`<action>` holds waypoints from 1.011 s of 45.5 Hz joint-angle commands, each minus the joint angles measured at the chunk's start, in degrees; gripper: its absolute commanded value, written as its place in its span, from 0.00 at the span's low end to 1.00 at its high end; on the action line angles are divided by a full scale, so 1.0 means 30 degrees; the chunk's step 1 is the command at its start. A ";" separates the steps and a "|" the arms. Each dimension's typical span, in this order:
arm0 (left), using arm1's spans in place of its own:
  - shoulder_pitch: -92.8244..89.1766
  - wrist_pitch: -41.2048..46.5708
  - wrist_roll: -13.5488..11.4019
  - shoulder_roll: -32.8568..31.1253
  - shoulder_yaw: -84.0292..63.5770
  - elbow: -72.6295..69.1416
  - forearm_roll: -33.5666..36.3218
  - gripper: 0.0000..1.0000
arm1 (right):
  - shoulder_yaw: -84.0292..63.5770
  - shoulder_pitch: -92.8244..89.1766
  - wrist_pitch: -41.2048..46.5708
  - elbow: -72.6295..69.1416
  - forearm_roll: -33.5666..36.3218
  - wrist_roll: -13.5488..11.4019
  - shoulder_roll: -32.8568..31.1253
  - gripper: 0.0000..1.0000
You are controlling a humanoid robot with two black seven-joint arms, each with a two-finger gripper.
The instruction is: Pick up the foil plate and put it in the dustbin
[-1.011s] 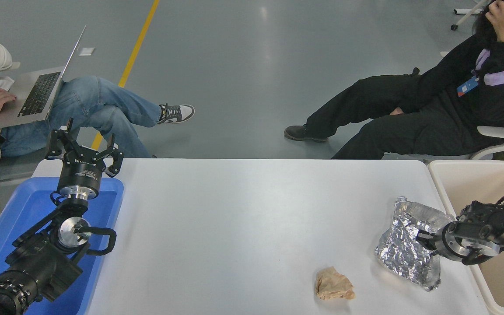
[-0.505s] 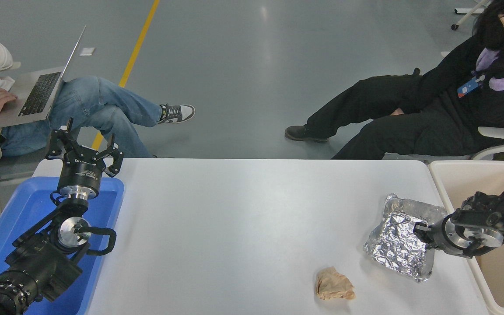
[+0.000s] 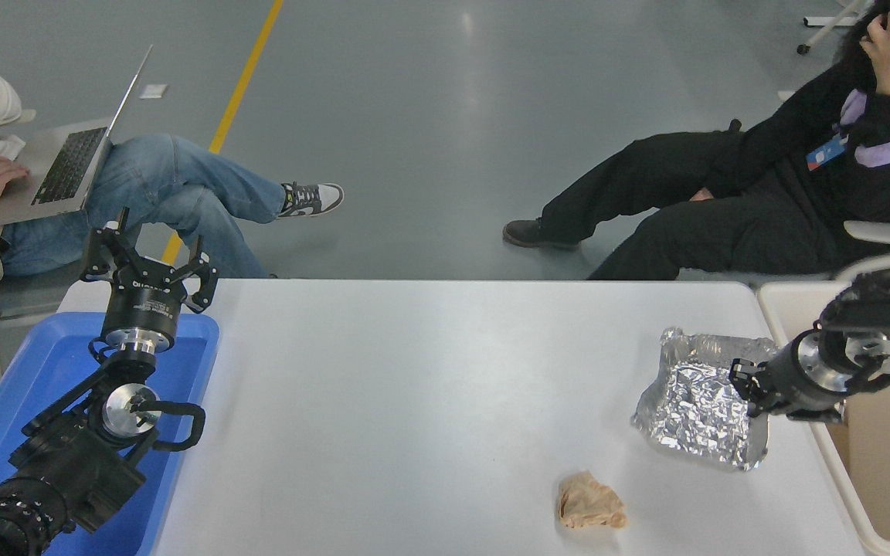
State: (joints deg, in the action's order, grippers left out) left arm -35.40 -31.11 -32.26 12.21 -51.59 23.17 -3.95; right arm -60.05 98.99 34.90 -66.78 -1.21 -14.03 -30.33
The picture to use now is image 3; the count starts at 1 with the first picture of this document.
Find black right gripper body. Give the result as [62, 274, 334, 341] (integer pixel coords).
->
[754, 344, 820, 418]

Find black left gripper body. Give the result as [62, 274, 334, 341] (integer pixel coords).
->
[103, 261, 189, 334]

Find foil plate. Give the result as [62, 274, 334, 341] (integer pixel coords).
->
[630, 327, 780, 472]

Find seated person with laptop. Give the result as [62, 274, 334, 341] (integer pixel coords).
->
[0, 56, 345, 280]

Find silver laptop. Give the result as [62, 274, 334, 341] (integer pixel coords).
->
[0, 44, 154, 230]

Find grey chair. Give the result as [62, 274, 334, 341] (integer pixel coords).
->
[0, 247, 94, 391]

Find blue plastic tray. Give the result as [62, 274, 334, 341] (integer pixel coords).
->
[0, 311, 220, 556]

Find crumpled tan paper ball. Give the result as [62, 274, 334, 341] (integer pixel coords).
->
[556, 470, 629, 531]

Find blue id badge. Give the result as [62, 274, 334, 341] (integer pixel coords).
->
[805, 134, 848, 172]

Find white wheeled chair base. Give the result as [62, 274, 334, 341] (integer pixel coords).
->
[796, 0, 872, 56]

